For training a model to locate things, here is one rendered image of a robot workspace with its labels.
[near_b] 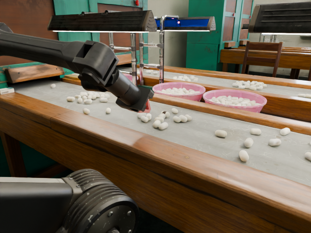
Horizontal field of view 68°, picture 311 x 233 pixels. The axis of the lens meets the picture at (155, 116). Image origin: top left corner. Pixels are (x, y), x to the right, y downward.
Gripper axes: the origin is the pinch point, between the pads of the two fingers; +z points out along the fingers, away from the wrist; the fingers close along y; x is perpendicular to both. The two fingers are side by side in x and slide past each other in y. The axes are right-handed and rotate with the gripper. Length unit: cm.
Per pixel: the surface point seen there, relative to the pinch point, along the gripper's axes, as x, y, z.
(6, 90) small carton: 10, 76, -6
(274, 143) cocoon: -3.5, -34.8, 13.6
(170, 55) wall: -166, 176, 224
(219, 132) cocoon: -1.7, -20.1, 11.0
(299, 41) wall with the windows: -332, 20, 394
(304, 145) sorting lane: -6.9, -41.5, 19.4
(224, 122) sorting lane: -8.8, -16.9, 21.8
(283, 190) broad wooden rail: 9.9, -40.7, -4.3
